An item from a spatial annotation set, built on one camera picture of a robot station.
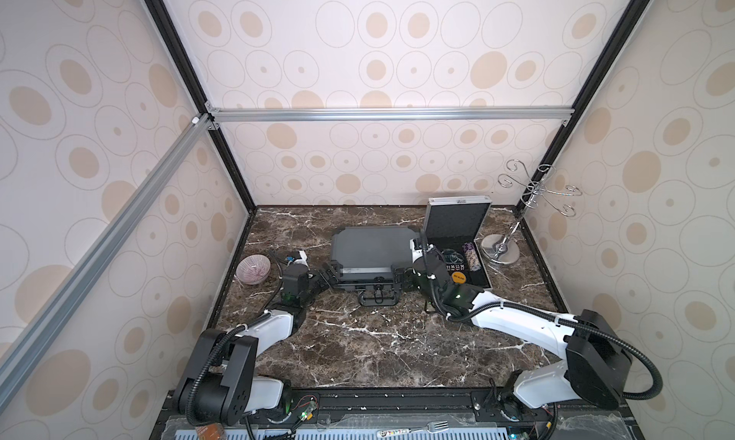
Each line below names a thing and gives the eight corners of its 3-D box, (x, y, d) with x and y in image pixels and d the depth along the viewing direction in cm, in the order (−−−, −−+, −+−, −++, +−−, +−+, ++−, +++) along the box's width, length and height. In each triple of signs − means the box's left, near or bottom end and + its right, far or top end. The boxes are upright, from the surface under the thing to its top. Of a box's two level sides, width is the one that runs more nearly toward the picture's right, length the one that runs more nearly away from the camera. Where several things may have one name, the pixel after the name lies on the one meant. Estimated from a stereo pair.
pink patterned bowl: (238, 285, 99) (232, 277, 95) (246, 263, 104) (241, 254, 100) (265, 285, 99) (261, 277, 95) (272, 263, 104) (267, 254, 100)
